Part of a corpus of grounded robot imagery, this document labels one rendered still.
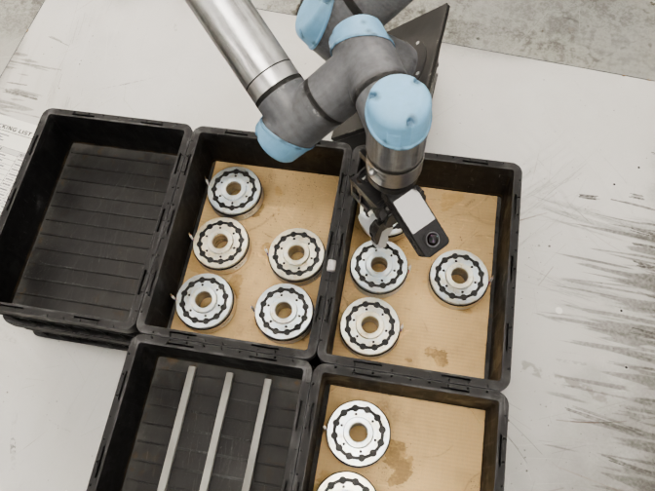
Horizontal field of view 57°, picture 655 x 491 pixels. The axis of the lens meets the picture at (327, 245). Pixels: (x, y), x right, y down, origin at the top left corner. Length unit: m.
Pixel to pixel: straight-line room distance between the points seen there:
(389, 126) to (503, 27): 1.91
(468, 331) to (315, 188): 0.39
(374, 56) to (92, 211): 0.71
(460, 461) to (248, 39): 0.72
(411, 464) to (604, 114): 0.89
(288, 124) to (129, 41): 0.91
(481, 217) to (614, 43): 1.57
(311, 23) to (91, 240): 0.58
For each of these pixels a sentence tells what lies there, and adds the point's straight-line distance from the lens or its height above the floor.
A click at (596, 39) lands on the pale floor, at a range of 2.62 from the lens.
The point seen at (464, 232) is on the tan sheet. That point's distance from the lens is 1.15.
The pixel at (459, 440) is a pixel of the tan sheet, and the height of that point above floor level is 0.83.
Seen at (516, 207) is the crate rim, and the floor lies 0.93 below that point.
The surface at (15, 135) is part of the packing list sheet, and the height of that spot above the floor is 0.70.
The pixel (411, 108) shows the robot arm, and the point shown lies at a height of 1.30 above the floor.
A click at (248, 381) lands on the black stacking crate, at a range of 1.07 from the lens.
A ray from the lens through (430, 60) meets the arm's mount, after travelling 1.23.
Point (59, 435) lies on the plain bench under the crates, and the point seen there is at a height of 0.70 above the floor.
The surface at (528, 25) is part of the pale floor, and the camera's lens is 2.60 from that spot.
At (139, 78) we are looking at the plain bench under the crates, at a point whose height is 0.70.
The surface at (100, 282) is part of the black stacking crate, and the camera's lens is 1.20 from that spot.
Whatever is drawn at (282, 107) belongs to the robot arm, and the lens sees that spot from 0.81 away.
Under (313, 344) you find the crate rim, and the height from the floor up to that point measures 0.93.
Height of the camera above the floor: 1.87
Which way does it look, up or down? 67 degrees down
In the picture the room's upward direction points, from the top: 8 degrees counter-clockwise
